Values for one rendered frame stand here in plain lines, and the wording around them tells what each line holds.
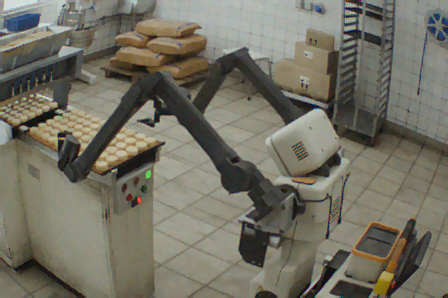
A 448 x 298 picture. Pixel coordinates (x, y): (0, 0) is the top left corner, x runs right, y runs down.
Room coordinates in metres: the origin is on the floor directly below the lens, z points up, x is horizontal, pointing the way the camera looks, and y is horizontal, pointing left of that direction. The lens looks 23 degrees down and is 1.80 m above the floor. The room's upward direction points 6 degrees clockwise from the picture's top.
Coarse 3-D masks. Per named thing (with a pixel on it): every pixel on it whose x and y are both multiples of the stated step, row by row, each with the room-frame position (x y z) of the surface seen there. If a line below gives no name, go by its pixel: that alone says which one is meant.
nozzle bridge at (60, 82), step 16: (64, 48) 2.58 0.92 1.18; (32, 64) 2.24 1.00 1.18; (48, 64) 2.30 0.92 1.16; (64, 64) 2.52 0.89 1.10; (80, 64) 2.54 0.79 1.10; (0, 80) 1.98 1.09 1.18; (16, 80) 2.18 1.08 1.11; (48, 80) 2.39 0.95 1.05; (64, 80) 2.47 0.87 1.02; (0, 96) 2.07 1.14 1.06; (16, 96) 2.12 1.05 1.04; (64, 96) 2.57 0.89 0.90
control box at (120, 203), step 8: (144, 168) 1.96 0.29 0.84; (152, 168) 1.99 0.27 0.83; (128, 176) 1.87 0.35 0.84; (136, 176) 1.89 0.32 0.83; (144, 176) 1.94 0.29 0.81; (152, 176) 1.99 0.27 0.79; (120, 184) 1.80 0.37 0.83; (128, 184) 1.85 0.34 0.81; (144, 184) 1.94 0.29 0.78; (152, 184) 1.99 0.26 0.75; (112, 192) 1.80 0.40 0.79; (120, 192) 1.80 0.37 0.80; (128, 192) 1.85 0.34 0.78; (136, 192) 1.90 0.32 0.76; (120, 200) 1.80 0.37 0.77; (136, 200) 1.89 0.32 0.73; (120, 208) 1.80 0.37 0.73; (128, 208) 1.85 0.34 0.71
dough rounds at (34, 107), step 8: (32, 96) 2.48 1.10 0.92; (8, 104) 2.34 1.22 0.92; (16, 104) 2.36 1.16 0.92; (24, 104) 2.35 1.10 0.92; (32, 104) 2.36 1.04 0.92; (40, 104) 2.36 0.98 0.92; (48, 104) 2.39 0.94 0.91; (56, 104) 2.38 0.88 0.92; (0, 112) 2.20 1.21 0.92; (8, 112) 2.22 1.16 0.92; (16, 112) 2.22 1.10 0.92; (24, 112) 2.23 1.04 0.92; (32, 112) 2.24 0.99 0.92; (40, 112) 2.26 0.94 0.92; (8, 120) 2.11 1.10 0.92; (16, 120) 2.11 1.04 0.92; (24, 120) 2.14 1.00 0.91
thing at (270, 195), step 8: (264, 184) 1.38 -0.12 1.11; (272, 184) 1.41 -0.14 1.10; (256, 192) 1.37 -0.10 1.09; (264, 192) 1.37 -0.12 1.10; (272, 192) 1.36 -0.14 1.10; (280, 192) 1.38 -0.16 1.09; (288, 192) 1.40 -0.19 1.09; (256, 200) 1.37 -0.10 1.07; (264, 200) 1.35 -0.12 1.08; (272, 200) 1.35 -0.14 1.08; (280, 200) 1.35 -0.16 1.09; (256, 208) 1.37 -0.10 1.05; (264, 208) 1.34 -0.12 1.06; (272, 208) 1.31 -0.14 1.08; (256, 216) 1.33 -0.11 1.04; (264, 216) 1.32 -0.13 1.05
